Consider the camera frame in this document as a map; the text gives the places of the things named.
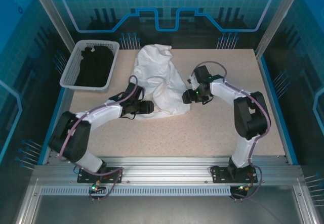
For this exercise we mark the white t-shirt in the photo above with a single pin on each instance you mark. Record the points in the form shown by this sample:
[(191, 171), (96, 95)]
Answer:
[(162, 82)]

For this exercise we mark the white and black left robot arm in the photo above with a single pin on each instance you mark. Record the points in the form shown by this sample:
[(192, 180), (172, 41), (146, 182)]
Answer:
[(103, 112)]

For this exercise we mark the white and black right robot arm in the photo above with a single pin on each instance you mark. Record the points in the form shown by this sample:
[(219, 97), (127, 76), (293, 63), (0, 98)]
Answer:
[(243, 153)]

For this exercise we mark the black folded clothes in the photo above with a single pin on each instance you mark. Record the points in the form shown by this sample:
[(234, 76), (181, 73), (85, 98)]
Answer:
[(93, 67)]

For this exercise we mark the white perforated plastic basket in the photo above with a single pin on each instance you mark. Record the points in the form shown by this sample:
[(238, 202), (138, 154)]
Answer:
[(68, 74)]

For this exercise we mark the blue table edge strip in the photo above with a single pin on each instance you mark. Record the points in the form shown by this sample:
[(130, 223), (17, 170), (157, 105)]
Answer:
[(58, 110), (277, 107)]

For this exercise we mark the small lit connector board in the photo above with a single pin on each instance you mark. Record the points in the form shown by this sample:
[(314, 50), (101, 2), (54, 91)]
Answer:
[(97, 187), (244, 187)]

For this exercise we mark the grey sheet metal panel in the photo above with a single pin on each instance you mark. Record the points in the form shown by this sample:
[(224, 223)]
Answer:
[(164, 210)]

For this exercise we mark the white right camera bracket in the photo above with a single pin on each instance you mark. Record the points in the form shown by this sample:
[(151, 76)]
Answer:
[(193, 83)]

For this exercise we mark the wide aluminium mounting rail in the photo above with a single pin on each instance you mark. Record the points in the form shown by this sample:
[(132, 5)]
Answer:
[(164, 171)]

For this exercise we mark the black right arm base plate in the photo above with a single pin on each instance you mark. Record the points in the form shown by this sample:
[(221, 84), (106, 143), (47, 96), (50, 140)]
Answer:
[(220, 177)]

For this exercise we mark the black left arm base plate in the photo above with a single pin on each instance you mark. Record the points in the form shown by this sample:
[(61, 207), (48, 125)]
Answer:
[(83, 178)]

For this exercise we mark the aluminium frame post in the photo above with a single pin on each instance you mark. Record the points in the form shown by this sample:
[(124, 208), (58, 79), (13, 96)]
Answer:
[(278, 19), (51, 14)]

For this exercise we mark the aluminium frame rail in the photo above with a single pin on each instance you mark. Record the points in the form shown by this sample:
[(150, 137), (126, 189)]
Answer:
[(307, 203), (26, 203)]

